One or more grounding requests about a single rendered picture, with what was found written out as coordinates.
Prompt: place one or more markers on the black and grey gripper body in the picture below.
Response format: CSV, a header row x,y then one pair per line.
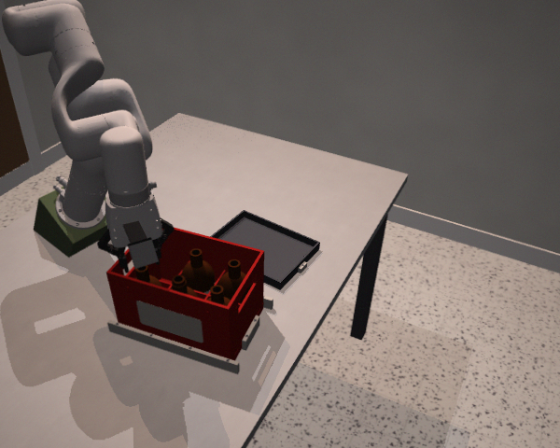
x,y
117,216

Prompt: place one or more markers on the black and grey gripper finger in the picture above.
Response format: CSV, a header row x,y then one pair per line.
x,y
118,252
168,229

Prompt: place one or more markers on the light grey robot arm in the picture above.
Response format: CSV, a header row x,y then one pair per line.
x,y
85,134

